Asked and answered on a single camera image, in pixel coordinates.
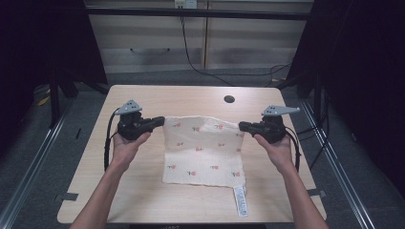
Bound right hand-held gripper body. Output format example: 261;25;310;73
253;105;301;144

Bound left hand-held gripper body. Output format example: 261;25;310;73
114;99;151;141

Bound cream floral cloth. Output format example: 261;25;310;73
161;114;249;219

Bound person's right hand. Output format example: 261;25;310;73
253;133;296;176

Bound person's left hand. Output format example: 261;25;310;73
109;131;152;173

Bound black metal stand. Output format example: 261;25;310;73
48;74;62;130

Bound yellow floor object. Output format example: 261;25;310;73
36;94;52;107

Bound black curtain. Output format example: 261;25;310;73
286;0;405;198
0;0;109;154

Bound black horizontal bar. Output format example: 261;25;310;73
85;7;313;22

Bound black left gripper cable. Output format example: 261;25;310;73
103;108;120;173

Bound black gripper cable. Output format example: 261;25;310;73
284;126;302;173
103;108;120;173

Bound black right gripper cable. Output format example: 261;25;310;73
284;126;302;173

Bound black floor cables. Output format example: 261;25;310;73
296;90;330;170

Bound long black power cable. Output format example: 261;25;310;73
179;8;291;88

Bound metal floor rail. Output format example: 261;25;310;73
300;100;377;229
0;115;71;229

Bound white wall outlet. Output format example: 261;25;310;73
174;0;198;10

